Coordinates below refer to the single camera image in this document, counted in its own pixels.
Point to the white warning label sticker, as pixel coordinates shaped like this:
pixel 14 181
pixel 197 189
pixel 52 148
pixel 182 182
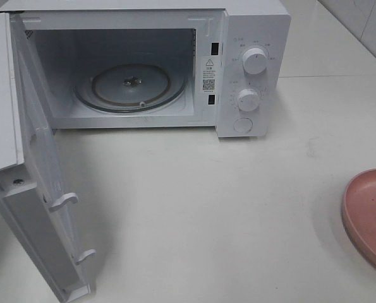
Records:
pixel 209 73

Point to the white microwave oven body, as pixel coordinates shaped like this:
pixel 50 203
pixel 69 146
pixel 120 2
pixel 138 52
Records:
pixel 70 33

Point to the pink round plate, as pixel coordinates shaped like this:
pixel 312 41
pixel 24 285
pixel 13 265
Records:
pixel 358 211

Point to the round white door button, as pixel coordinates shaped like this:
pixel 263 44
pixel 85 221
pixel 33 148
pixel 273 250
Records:
pixel 243 125

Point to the upper white power knob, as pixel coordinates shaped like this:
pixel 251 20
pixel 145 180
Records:
pixel 254 60

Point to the white timer knob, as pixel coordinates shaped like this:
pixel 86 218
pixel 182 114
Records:
pixel 248 100

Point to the glass microwave turntable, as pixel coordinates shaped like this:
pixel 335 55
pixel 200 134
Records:
pixel 135 82

